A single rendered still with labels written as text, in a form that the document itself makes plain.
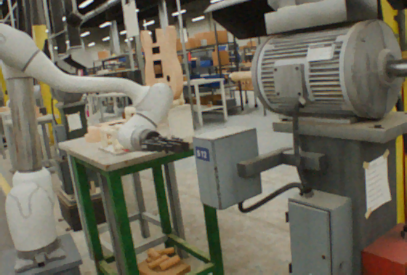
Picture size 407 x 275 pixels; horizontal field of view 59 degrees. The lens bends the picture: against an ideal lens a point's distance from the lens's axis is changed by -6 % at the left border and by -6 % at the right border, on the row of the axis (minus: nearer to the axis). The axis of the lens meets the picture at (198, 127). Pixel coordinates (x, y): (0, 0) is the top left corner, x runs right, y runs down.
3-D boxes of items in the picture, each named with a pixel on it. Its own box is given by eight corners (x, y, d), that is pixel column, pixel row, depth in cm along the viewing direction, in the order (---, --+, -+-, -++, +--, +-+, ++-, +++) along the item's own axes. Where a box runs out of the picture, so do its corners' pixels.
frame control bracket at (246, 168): (293, 160, 111) (293, 148, 111) (247, 178, 101) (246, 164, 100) (284, 158, 115) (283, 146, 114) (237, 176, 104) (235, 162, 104)
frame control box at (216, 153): (313, 217, 103) (307, 126, 99) (258, 246, 91) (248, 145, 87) (254, 198, 123) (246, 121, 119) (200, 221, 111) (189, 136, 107)
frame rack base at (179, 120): (195, 136, 206) (191, 104, 203) (171, 142, 198) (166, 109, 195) (169, 132, 228) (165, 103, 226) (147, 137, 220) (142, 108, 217)
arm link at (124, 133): (123, 142, 136) (142, 113, 140) (107, 138, 149) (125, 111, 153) (144, 158, 142) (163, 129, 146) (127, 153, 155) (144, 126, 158)
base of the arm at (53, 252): (15, 279, 120) (11, 263, 119) (14, 252, 139) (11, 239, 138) (68, 262, 128) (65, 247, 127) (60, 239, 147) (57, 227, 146)
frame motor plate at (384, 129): (429, 123, 96) (428, 109, 95) (384, 143, 83) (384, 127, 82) (321, 116, 125) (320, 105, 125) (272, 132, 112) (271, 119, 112)
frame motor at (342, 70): (414, 111, 99) (410, 16, 95) (363, 132, 85) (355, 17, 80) (301, 107, 133) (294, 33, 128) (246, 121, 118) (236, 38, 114)
